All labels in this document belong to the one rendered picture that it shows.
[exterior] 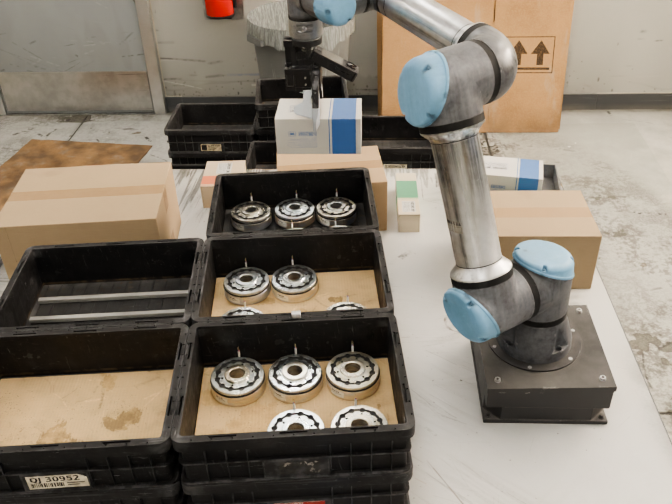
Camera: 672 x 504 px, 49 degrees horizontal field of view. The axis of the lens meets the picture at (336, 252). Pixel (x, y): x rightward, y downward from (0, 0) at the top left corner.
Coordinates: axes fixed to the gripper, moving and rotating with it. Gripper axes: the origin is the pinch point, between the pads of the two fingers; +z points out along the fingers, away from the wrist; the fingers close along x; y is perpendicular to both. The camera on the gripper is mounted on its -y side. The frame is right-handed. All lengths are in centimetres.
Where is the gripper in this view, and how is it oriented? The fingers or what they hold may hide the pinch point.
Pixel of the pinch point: (319, 118)
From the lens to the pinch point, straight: 177.8
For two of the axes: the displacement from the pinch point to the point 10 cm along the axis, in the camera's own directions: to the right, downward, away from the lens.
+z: 0.3, 8.2, 5.7
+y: -10.0, 0.0, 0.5
